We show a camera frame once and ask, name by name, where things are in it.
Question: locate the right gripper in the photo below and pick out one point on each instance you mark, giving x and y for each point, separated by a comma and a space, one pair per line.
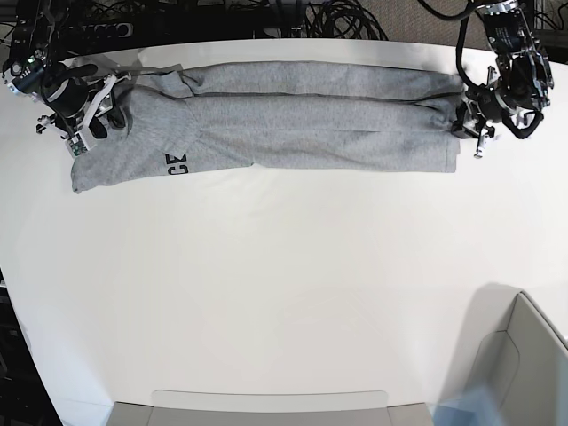
80, 102

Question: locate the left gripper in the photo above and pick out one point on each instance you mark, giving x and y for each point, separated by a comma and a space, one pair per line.
477, 114

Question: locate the grey T-shirt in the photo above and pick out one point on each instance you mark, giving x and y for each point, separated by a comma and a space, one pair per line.
286, 115

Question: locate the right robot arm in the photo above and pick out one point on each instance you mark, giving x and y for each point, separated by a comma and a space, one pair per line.
36, 48

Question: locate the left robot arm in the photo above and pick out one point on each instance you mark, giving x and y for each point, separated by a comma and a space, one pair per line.
516, 89

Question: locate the grey bin at right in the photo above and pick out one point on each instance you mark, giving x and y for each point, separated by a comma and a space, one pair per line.
519, 376

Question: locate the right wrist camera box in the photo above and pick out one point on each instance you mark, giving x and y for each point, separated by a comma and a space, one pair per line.
80, 144

